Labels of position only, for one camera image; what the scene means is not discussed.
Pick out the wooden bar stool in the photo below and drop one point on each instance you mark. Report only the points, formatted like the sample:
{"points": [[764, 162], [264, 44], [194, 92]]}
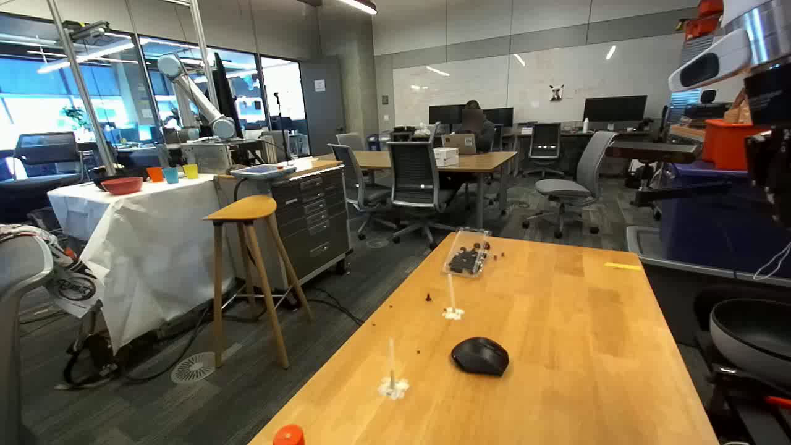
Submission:
{"points": [[246, 213]]}

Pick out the grey drawer cabinet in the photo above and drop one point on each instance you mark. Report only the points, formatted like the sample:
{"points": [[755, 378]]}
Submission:
{"points": [[310, 211]]}

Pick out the white cloth covered table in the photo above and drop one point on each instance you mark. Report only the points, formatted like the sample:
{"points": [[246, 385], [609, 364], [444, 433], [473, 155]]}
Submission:
{"points": [[148, 249]]}

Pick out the red bowl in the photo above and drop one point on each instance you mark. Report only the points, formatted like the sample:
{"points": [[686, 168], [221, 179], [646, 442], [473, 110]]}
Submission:
{"points": [[122, 185]]}

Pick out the orange bucket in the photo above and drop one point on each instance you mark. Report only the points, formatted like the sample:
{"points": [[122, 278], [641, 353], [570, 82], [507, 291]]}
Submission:
{"points": [[725, 144]]}

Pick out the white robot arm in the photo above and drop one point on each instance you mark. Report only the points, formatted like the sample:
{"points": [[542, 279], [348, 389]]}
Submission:
{"points": [[755, 44]]}

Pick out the black computer mouse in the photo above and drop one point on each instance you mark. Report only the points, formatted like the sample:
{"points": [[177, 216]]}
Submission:
{"points": [[481, 353]]}

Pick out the wooden office desk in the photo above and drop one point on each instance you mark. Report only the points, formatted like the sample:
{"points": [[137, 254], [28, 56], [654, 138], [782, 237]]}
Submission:
{"points": [[481, 165]]}

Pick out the orange round knob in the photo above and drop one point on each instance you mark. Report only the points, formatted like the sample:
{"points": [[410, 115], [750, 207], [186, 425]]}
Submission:
{"points": [[287, 435]]}

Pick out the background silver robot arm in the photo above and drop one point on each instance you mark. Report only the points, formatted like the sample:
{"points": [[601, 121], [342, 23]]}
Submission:
{"points": [[222, 127]]}

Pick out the grey office chair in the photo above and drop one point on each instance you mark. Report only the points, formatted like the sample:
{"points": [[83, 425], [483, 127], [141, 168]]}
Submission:
{"points": [[416, 189]]}

